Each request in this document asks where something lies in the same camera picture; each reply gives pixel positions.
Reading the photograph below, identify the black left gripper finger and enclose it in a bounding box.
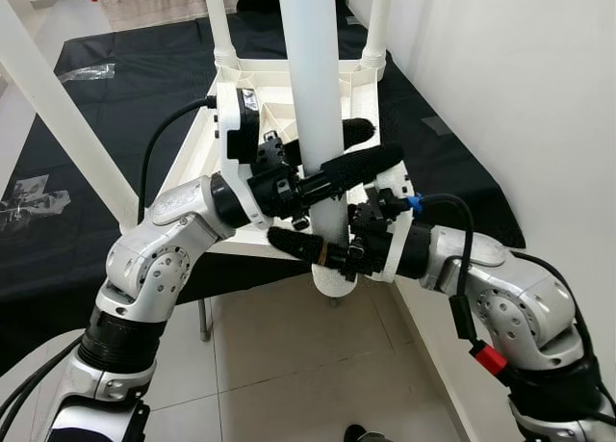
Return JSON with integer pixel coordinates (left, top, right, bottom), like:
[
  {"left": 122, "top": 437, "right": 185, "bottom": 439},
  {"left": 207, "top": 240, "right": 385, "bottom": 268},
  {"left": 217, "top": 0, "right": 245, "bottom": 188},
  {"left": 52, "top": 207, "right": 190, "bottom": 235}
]
[
  {"left": 298, "top": 142, "right": 405, "bottom": 200},
  {"left": 337, "top": 117, "right": 378, "bottom": 152}
]

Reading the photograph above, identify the grey tape patch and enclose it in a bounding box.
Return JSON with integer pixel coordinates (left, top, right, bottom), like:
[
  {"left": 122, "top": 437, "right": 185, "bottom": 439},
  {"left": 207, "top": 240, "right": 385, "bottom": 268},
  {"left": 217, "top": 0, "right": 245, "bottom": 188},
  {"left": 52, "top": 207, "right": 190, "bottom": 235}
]
[{"left": 420, "top": 115, "right": 453, "bottom": 138}]

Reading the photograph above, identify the white plastic table top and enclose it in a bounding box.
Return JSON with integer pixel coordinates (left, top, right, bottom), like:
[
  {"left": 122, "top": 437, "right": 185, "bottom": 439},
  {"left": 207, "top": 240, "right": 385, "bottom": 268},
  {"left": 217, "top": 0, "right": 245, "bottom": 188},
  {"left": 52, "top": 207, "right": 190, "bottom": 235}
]
[{"left": 157, "top": 60, "right": 388, "bottom": 262}]

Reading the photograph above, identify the grey metal bench leg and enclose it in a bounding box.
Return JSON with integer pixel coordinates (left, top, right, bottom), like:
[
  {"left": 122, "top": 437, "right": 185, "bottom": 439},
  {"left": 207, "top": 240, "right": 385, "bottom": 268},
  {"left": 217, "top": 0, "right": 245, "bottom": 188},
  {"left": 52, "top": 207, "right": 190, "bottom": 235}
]
[{"left": 196, "top": 298, "right": 215, "bottom": 343}]

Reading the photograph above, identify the brown striped fabric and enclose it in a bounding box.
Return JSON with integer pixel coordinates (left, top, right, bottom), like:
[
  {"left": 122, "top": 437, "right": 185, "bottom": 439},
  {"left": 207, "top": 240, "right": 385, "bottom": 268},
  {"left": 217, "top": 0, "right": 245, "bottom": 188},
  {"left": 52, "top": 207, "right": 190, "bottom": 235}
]
[{"left": 96, "top": 0, "right": 237, "bottom": 34}]

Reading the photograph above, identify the clear plastic wrap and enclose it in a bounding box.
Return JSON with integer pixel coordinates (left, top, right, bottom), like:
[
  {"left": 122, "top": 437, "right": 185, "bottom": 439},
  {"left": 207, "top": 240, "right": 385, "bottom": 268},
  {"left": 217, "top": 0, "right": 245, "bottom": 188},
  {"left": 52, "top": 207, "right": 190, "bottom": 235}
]
[{"left": 56, "top": 63, "right": 118, "bottom": 85}]

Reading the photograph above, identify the black table cloth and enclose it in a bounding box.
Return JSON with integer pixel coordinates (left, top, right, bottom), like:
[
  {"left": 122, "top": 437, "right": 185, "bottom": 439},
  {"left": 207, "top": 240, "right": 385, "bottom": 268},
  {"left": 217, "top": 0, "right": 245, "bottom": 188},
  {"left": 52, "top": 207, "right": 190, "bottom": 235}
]
[{"left": 0, "top": 0, "right": 527, "bottom": 376}]

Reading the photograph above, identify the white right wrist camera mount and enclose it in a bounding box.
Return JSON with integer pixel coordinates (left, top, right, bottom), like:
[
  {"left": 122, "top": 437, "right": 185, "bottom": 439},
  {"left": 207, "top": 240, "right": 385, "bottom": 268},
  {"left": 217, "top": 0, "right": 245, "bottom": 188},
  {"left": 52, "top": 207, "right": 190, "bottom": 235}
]
[{"left": 371, "top": 163, "right": 417, "bottom": 284}]

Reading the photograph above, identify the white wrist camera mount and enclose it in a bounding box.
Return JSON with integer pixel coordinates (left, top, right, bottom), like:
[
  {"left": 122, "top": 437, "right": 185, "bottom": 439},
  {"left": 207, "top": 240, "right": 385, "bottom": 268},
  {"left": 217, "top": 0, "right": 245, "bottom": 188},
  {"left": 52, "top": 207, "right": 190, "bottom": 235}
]
[
  {"left": 371, "top": 163, "right": 417, "bottom": 284},
  {"left": 214, "top": 84, "right": 278, "bottom": 229}
]

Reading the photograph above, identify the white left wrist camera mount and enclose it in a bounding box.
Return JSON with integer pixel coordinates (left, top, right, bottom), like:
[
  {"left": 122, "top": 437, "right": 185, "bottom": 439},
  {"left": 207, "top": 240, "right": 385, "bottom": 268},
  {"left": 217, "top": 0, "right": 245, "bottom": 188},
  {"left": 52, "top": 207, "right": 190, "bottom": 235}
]
[{"left": 214, "top": 84, "right": 278, "bottom": 229}]

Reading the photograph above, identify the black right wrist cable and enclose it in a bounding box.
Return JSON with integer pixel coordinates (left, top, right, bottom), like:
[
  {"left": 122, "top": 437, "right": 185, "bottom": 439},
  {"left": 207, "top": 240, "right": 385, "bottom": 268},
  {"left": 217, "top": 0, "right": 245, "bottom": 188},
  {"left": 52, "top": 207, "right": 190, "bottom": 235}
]
[{"left": 404, "top": 192, "right": 479, "bottom": 303}]

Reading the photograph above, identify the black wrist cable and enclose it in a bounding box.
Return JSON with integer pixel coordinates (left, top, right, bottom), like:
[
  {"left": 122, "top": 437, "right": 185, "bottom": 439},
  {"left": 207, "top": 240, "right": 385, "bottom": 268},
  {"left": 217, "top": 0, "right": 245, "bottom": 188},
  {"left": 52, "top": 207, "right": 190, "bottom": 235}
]
[
  {"left": 138, "top": 95, "right": 220, "bottom": 226},
  {"left": 404, "top": 192, "right": 479, "bottom": 303}
]

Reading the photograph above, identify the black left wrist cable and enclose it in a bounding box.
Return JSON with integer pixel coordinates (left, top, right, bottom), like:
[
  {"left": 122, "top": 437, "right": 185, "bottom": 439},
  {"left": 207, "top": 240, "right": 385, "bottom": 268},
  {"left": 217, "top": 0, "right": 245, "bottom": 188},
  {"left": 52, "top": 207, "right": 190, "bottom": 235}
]
[{"left": 138, "top": 95, "right": 220, "bottom": 226}]

